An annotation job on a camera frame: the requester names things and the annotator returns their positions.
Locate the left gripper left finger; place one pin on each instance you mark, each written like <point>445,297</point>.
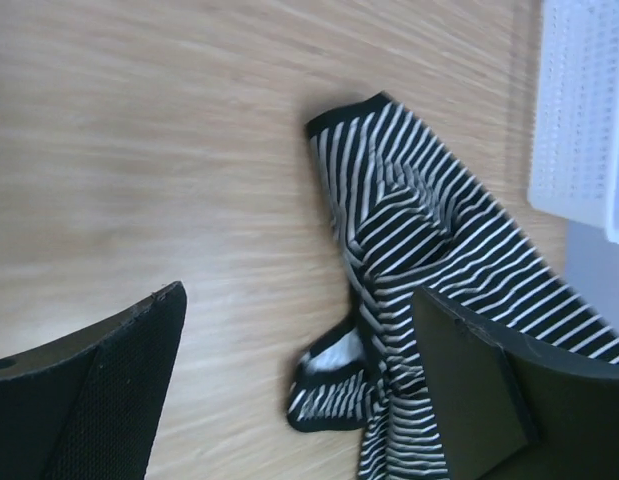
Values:
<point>88,405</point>

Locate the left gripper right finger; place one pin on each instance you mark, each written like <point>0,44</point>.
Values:
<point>509,406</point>

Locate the black white striped tank top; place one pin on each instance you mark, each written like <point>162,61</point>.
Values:
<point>407,213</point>

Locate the white plastic basket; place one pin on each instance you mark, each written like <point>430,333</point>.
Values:
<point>575,159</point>

